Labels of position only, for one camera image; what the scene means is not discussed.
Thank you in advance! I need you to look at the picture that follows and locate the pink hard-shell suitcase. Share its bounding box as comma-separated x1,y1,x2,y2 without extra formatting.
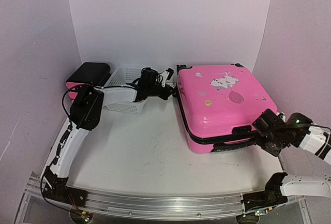
175,64,278,153

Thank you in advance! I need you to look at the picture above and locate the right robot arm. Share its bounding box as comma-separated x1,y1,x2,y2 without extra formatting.
241,109,330,216

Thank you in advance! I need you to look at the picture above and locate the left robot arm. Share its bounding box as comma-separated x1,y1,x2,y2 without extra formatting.
40,67,174,207

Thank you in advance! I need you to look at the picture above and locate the white plastic mesh basket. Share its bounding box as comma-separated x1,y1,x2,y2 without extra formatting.
103,67,146,114

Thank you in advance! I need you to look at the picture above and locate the black pink drawer organizer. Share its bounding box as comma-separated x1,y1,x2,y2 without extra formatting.
66,62,111,88

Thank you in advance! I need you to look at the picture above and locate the small green circuit board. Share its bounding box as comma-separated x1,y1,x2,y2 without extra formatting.
80,211,93,223

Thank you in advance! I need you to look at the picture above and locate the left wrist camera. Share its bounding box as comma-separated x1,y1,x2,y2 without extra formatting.
158,68,174,87

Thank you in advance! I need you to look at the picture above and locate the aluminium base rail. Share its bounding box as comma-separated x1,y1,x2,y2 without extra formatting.
15,172,311,224

